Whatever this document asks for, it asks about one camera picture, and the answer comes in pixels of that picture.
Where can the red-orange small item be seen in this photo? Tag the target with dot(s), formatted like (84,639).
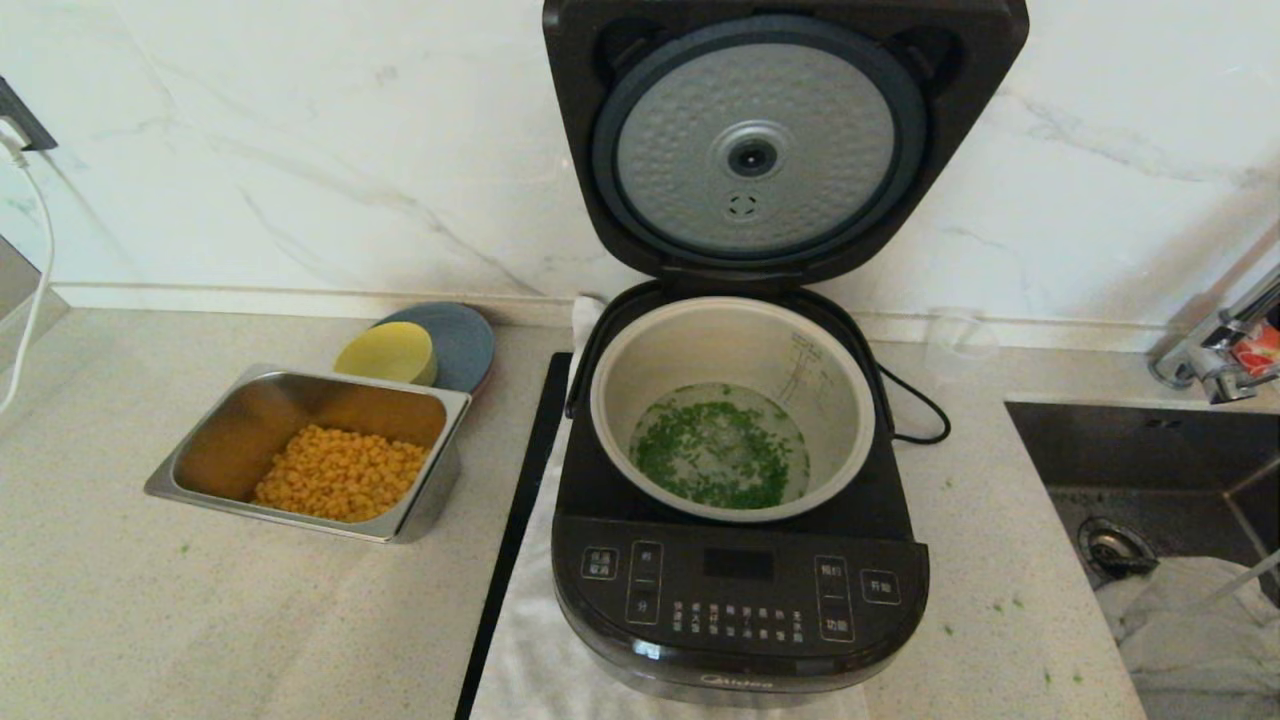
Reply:
(1258,350)

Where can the black rice cooker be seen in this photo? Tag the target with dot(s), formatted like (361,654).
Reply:
(740,600)

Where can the chrome faucet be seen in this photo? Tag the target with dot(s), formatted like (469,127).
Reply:
(1215,365)

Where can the yellow small bowl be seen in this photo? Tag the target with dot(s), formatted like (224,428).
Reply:
(385,352)

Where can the black wall socket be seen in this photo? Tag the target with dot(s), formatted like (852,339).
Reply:
(25,125)

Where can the black rice cooker lid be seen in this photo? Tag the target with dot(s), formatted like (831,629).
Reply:
(580,60)

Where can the chopped green vegetables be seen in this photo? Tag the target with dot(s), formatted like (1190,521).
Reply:
(720,455)

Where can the white crumpled cloth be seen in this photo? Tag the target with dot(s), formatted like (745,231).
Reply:
(1200,650)

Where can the white towel under cooker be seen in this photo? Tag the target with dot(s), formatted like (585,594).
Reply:
(520,650)

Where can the stainless steel sink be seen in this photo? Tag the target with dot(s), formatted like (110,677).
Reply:
(1140,460)

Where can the blue-grey round plate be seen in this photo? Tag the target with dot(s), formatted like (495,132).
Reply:
(465,345)

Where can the grey appliance edge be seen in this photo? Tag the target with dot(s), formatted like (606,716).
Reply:
(15,290)

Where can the stainless steel tray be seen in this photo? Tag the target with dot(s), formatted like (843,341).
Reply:
(230,440)

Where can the grey inner pot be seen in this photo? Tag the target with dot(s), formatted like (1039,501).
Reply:
(700,345)

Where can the clear glass cup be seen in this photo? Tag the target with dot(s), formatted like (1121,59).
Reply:
(960,345)

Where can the yellow corn kernels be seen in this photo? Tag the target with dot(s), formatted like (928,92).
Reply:
(340,475)

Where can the metal sink drain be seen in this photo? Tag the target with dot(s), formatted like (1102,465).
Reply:
(1105,545)

